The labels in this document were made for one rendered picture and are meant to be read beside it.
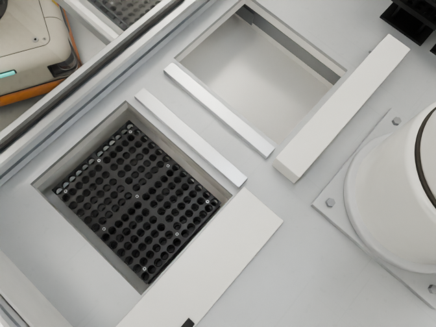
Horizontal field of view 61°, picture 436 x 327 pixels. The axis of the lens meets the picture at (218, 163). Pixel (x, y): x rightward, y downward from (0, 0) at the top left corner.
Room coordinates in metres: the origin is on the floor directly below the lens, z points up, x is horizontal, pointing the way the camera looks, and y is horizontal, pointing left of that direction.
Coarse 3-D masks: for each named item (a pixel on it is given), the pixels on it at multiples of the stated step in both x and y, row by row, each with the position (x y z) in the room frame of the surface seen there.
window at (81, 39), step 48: (0, 0) 0.24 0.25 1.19; (48, 0) 0.28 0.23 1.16; (96, 0) 0.33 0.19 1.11; (144, 0) 0.39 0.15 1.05; (0, 48) 0.21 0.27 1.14; (48, 48) 0.25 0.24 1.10; (96, 48) 0.30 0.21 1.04; (0, 96) 0.18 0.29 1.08; (48, 96) 0.22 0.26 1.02; (0, 144) 0.14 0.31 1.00
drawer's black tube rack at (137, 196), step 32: (128, 160) 0.18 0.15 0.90; (160, 160) 0.19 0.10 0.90; (64, 192) 0.11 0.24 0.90; (96, 192) 0.12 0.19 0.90; (128, 192) 0.13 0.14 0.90; (160, 192) 0.14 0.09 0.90; (192, 192) 0.15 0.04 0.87; (96, 224) 0.07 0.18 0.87; (128, 224) 0.07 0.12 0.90; (160, 224) 0.09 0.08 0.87; (192, 224) 0.10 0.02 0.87; (128, 256) 0.03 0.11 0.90; (160, 256) 0.03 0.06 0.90
